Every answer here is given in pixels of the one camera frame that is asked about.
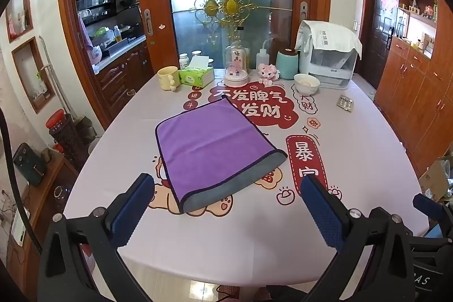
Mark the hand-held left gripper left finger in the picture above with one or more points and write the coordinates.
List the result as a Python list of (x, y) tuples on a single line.
[(132, 211)]

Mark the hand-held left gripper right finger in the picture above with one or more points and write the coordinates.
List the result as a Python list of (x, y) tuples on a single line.
[(325, 213)]

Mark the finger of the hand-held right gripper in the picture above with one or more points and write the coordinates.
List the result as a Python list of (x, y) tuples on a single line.
[(427, 205)]

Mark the purple and grey towel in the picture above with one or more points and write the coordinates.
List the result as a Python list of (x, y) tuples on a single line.
[(216, 150)]

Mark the cardboard box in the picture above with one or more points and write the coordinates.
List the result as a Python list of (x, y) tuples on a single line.
[(433, 180)]

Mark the wooden side cabinet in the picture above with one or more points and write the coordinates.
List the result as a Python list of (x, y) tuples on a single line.
[(42, 203)]

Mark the red-lidded glass jar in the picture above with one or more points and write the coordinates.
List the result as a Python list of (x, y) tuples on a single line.
[(65, 137)]

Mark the silver blister pack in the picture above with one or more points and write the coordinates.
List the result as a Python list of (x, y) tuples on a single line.
[(345, 104)]

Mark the dark green appliance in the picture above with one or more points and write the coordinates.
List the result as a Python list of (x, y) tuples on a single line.
[(28, 164)]

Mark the tall wooden shelf cabinet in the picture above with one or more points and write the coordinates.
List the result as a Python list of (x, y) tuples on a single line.
[(414, 86)]

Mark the white bowl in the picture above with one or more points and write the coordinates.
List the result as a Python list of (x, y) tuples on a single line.
[(306, 82)]

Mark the wooden kitchen base cabinets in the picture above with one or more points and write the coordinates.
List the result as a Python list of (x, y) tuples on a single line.
[(122, 75)]

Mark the yellow mug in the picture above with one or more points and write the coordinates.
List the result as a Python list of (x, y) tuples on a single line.
[(167, 78)]

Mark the white countertop appliance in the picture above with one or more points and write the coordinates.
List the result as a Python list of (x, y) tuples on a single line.
[(331, 70)]

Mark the green tissue box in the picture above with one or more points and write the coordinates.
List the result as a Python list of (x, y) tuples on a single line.
[(196, 76)]

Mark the pink plush toy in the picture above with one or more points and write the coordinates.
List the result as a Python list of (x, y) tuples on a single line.
[(268, 73)]

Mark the teal canister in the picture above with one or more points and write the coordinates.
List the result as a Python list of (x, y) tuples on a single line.
[(287, 65)]

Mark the white pill bottle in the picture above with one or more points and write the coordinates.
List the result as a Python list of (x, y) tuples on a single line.
[(183, 62)]

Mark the clear squeeze bottle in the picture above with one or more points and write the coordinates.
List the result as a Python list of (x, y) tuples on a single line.
[(262, 58)]

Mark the glass dome ornament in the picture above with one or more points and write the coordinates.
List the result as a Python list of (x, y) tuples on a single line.
[(236, 61)]

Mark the white cloth cover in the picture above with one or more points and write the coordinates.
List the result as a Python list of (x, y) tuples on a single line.
[(329, 36)]

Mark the yellow oil bottle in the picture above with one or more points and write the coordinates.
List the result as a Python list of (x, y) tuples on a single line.
[(117, 35)]

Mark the dark entrance door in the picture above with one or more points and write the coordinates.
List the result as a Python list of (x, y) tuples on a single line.
[(381, 29)]

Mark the pink hanging cloth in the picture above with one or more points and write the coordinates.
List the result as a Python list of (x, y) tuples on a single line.
[(85, 35)]

